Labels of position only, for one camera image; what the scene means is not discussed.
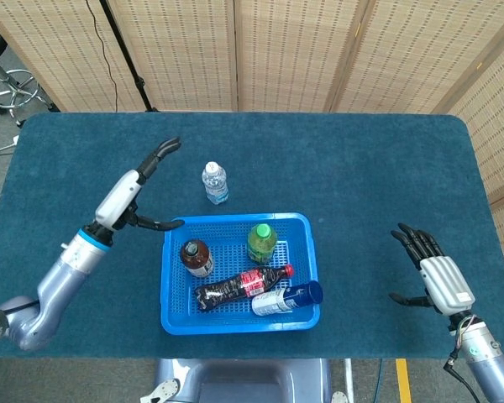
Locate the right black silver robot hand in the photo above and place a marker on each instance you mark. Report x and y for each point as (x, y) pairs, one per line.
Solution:
(447, 285)

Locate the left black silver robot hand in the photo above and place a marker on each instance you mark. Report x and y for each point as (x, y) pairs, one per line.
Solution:
(117, 201)

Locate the brown tea bottle black cap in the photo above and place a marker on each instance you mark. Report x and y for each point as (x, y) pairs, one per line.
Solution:
(197, 260)

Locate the clear water bottle white cap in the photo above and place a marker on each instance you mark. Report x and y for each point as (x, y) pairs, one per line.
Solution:
(215, 184)

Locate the cola bottle red cap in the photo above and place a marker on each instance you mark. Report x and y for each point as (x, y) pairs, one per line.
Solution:
(235, 287)

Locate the green tea bottle green cap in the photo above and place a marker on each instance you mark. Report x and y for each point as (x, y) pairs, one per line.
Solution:
(262, 243)

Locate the white bottle dark blue cap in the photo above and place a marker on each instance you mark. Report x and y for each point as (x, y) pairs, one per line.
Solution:
(285, 299)

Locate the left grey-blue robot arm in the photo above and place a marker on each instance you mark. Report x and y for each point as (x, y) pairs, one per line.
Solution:
(63, 281)

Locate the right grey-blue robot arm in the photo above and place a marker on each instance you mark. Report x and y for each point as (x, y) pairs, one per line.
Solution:
(487, 365)

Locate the blue perforated plastic basket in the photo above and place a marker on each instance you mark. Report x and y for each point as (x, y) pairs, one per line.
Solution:
(176, 294)

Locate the yellow floor tape strip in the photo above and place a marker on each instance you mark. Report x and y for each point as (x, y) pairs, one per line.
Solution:
(403, 382)

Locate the black tripod stand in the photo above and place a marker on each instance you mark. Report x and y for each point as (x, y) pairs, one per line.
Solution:
(140, 82)

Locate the white pole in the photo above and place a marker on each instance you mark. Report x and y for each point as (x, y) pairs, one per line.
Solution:
(349, 378)

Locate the teal carpet table mat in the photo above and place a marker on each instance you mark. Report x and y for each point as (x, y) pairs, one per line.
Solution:
(340, 168)

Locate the bamboo folding screen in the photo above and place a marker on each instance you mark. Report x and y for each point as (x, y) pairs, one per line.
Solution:
(185, 54)

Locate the grey-blue robot torso base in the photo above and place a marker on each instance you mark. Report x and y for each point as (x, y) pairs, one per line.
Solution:
(243, 382)

